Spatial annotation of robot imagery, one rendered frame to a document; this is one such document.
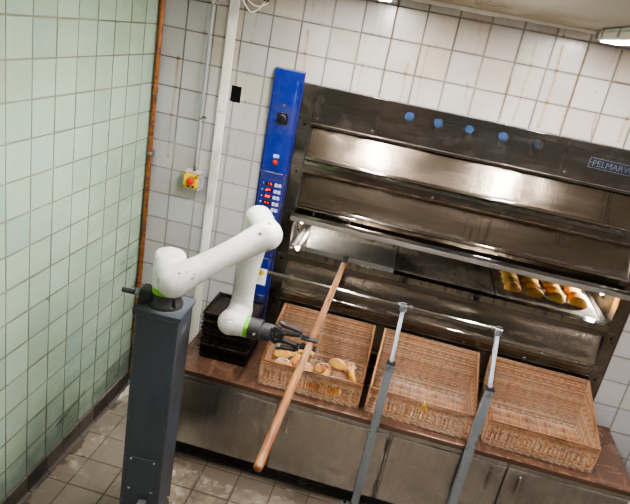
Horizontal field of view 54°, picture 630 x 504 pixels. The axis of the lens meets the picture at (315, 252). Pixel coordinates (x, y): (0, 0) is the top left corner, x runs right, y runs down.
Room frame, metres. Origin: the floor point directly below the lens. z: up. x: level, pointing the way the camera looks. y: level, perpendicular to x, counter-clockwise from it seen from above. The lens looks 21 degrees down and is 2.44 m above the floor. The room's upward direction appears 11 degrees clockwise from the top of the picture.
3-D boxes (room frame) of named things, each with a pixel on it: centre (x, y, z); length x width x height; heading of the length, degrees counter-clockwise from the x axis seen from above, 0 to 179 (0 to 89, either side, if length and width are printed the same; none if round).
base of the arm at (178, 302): (2.32, 0.63, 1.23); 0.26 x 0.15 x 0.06; 86
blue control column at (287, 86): (4.24, 0.18, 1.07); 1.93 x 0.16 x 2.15; 172
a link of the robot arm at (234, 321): (2.31, 0.28, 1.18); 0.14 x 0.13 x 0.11; 82
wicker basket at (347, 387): (3.00, -0.13, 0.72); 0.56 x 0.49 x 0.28; 84
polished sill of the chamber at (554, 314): (3.21, -0.74, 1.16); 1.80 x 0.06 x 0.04; 82
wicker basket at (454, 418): (2.92, -0.72, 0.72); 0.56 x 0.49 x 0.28; 81
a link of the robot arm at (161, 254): (2.30, 0.57, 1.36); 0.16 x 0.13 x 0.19; 21
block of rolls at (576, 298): (3.55, -1.37, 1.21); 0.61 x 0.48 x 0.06; 172
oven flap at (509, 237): (3.19, -0.74, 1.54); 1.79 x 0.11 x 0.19; 82
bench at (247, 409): (2.91, -0.59, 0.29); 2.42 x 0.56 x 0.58; 82
